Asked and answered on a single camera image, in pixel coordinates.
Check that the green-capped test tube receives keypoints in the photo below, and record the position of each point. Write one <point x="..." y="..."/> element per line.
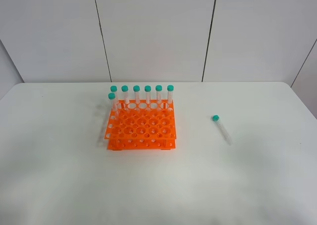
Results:
<point x="216" y="119"/>
<point x="113" y="99"/>

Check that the row test tube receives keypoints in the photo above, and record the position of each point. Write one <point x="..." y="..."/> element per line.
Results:
<point x="113" y="89"/>
<point x="158" y="93"/>
<point x="124" y="89"/>
<point x="148" y="94"/>
<point x="170" y="89"/>
<point x="136" y="90"/>

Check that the orange test tube rack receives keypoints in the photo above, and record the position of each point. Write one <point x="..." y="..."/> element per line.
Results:
<point x="141" y="126"/>

